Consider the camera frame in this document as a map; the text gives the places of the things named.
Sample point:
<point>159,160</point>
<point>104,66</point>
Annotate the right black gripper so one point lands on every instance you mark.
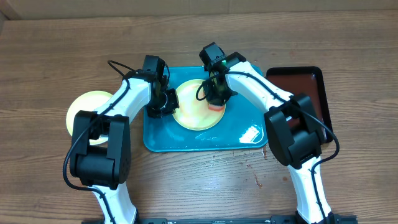
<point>214,96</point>

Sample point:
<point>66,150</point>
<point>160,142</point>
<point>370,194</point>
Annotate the teal plastic tray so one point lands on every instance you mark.
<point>242,125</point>

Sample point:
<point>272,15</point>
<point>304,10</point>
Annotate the yellow-green plate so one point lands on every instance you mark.
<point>193,114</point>
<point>86,102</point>

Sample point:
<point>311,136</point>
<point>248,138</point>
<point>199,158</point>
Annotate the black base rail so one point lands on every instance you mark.
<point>276,219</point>

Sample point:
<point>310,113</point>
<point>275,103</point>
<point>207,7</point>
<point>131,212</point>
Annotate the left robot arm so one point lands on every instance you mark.
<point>99,158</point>

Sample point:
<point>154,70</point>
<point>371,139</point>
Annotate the black tray with red water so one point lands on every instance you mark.
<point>307,80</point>

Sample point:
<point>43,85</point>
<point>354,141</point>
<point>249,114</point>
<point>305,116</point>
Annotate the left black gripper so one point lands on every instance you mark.
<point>173,103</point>

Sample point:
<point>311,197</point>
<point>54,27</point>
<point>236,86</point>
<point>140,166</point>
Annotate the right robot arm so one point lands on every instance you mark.
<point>294,133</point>

